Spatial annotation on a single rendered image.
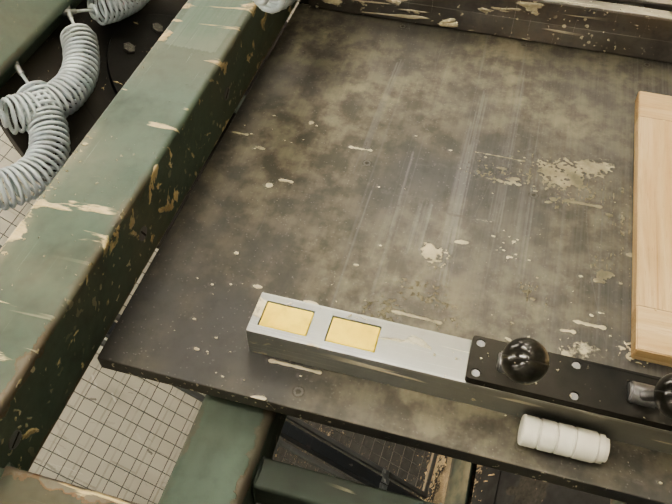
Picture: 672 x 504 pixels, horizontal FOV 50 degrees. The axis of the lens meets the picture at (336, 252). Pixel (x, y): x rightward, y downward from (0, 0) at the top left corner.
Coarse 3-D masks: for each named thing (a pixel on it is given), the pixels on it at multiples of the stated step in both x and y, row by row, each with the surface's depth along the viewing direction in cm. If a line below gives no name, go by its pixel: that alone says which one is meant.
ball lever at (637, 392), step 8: (664, 376) 56; (632, 384) 66; (640, 384) 65; (656, 384) 56; (664, 384) 55; (632, 392) 65; (640, 392) 65; (648, 392) 62; (656, 392) 56; (664, 392) 55; (632, 400) 65; (640, 400) 65; (648, 400) 63; (656, 400) 56; (664, 400) 55; (664, 408) 55
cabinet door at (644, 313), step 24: (648, 96) 99; (648, 120) 95; (648, 144) 92; (648, 168) 89; (648, 192) 87; (648, 216) 84; (648, 240) 82; (648, 264) 80; (648, 288) 78; (648, 312) 75; (648, 336) 74; (648, 360) 73
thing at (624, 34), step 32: (320, 0) 114; (352, 0) 113; (384, 0) 111; (416, 0) 110; (448, 0) 109; (480, 0) 107; (512, 0) 106; (544, 0) 104; (576, 0) 104; (608, 0) 106; (640, 0) 105; (480, 32) 111; (512, 32) 110; (544, 32) 108; (576, 32) 107; (608, 32) 106; (640, 32) 104
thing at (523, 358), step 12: (504, 348) 58; (516, 348) 57; (528, 348) 56; (540, 348) 57; (504, 360) 57; (516, 360) 56; (528, 360) 56; (540, 360) 56; (504, 372) 67; (516, 372) 56; (528, 372) 56; (540, 372) 56
